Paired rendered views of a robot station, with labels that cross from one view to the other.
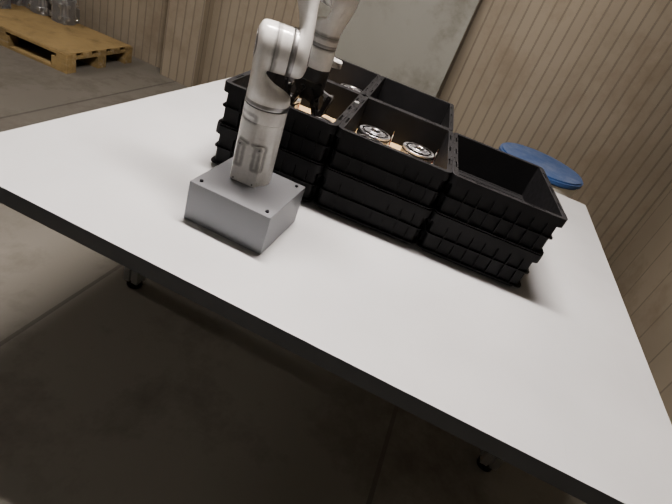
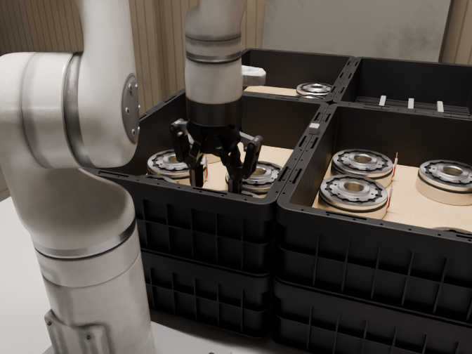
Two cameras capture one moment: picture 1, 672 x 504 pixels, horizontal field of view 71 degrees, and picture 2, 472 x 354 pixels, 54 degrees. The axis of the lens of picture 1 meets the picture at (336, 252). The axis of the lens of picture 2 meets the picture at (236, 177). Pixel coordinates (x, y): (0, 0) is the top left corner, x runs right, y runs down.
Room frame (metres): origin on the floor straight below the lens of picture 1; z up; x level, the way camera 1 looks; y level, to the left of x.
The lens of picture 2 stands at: (0.66, 0.01, 1.21)
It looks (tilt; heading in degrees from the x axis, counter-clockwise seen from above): 28 degrees down; 18
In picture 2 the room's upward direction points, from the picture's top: straight up
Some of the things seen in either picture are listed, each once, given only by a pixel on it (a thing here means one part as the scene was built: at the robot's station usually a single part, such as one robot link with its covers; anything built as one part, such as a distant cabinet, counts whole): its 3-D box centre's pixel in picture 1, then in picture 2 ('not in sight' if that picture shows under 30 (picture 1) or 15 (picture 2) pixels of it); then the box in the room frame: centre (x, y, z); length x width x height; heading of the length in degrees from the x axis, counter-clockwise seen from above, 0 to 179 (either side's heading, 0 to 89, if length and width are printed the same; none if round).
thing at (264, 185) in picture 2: not in sight; (256, 175); (1.31, 0.18, 0.86); 0.10 x 0.10 x 0.01
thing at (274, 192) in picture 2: (301, 92); (216, 136); (1.31, 0.25, 0.92); 0.40 x 0.30 x 0.02; 178
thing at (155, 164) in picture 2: not in sight; (177, 161); (1.32, 0.33, 0.86); 0.10 x 0.10 x 0.01
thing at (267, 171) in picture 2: not in sight; (256, 172); (1.31, 0.18, 0.86); 0.05 x 0.05 x 0.01
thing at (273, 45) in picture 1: (274, 68); (69, 156); (0.95, 0.25, 1.04); 0.09 x 0.09 x 0.17; 18
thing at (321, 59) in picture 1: (322, 52); (220, 67); (1.23, 0.22, 1.05); 0.11 x 0.09 x 0.06; 172
